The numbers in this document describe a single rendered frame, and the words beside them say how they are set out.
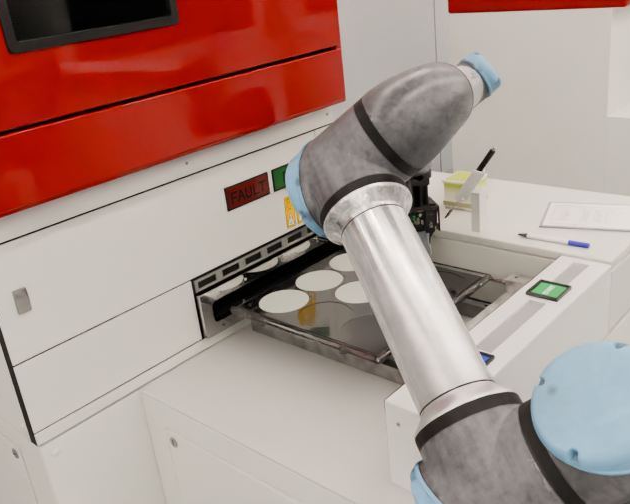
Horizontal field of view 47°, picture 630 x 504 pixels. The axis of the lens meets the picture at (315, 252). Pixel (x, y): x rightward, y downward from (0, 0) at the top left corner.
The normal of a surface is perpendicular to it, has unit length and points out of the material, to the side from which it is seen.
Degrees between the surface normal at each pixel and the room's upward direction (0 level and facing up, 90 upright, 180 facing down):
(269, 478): 90
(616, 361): 39
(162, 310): 90
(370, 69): 90
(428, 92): 49
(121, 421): 90
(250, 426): 0
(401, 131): 81
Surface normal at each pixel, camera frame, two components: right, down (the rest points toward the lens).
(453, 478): -0.72, -0.26
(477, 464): -0.55, -0.39
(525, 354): 0.74, 0.18
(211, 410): -0.11, -0.92
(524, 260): -0.66, 0.35
